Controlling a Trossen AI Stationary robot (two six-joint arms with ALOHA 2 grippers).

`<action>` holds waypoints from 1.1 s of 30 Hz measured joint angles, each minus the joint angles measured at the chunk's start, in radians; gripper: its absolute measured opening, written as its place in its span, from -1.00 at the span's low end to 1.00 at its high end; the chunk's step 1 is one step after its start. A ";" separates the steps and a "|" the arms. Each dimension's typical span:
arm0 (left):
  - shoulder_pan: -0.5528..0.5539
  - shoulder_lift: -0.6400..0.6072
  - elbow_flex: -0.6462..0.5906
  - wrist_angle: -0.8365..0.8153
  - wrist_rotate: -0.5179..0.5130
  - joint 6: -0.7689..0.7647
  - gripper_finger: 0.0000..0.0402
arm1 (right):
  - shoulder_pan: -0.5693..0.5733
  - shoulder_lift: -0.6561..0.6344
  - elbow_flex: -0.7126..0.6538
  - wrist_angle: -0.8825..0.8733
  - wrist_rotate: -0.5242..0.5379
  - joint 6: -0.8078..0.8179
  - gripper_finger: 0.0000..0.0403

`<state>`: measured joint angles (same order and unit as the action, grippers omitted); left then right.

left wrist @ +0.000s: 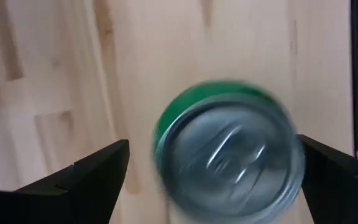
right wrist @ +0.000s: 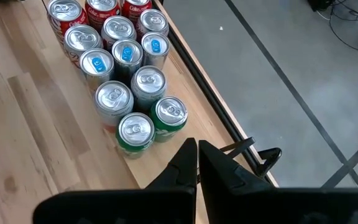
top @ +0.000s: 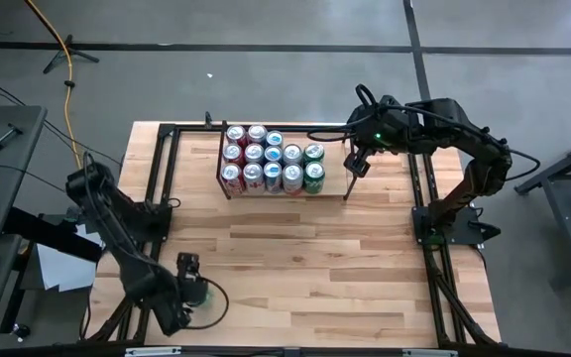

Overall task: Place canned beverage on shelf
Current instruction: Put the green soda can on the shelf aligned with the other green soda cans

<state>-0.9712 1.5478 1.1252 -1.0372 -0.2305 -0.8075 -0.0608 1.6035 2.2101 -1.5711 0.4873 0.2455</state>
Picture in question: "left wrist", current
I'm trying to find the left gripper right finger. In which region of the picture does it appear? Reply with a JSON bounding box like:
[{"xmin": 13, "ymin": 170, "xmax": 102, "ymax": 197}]
[{"xmin": 296, "ymin": 134, "xmax": 358, "ymax": 224}]

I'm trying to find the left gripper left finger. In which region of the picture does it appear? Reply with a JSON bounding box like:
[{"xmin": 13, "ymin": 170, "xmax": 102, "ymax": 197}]
[{"xmin": 0, "ymin": 139, "xmax": 131, "ymax": 224}]

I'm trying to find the green soda can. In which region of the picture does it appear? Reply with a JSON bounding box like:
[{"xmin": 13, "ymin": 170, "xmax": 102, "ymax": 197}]
[{"xmin": 152, "ymin": 80, "xmax": 306, "ymax": 224}]

